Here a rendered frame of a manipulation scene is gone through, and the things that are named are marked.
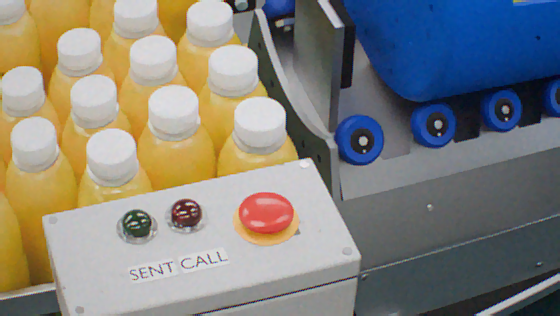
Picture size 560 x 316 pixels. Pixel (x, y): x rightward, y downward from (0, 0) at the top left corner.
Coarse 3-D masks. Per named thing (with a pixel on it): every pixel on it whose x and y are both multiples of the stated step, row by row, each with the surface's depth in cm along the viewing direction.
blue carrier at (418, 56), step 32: (352, 0) 116; (384, 0) 107; (416, 0) 100; (448, 0) 94; (480, 0) 94; (512, 0) 95; (544, 0) 97; (384, 32) 109; (416, 32) 102; (448, 32) 95; (480, 32) 96; (512, 32) 97; (544, 32) 99; (384, 64) 111; (416, 64) 103; (448, 64) 98; (480, 64) 99; (512, 64) 101; (544, 64) 103; (416, 96) 105
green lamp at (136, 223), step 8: (128, 216) 78; (136, 216) 78; (144, 216) 78; (128, 224) 78; (136, 224) 78; (144, 224) 78; (152, 224) 79; (128, 232) 78; (136, 232) 78; (144, 232) 78
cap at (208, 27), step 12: (216, 0) 101; (192, 12) 100; (204, 12) 100; (216, 12) 100; (228, 12) 100; (192, 24) 99; (204, 24) 99; (216, 24) 99; (228, 24) 100; (192, 36) 100; (204, 36) 99; (216, 36) 100
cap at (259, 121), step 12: (240, 108) 91; (252, 108) 91; (264, 108) 91; (276, 108) 91; (240, 120) 90; (252, 120) 90; (264, 120) 90; (276, 120) 90; (240, 132) 90; (252, 132) 90; (264, 132) 89; (276, 132) 90; (252, 144) 90; (264, 144) 90
